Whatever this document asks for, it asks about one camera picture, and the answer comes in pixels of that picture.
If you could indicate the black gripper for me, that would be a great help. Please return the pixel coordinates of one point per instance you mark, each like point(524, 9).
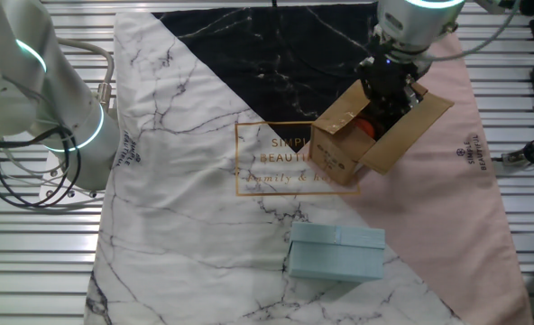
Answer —
point(389, 83)

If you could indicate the brown cardboard box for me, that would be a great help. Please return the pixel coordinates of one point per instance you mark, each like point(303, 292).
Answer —
point(339, 149)

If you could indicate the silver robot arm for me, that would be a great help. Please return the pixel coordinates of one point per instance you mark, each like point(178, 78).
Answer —
point(46, 90)

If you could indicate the light blue gift box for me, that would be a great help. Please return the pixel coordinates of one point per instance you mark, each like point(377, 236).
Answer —
point(334, 257)

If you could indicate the orange mini basketball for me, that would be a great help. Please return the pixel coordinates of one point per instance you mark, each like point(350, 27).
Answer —
point(366, 127)

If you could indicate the marble pink black tablecloth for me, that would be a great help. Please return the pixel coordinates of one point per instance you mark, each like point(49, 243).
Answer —
point(181, 180)

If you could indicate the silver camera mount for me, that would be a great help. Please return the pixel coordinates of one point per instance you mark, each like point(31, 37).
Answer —
point(526, 153)

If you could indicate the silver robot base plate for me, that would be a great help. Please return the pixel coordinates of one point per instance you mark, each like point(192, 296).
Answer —
point(55, 192)

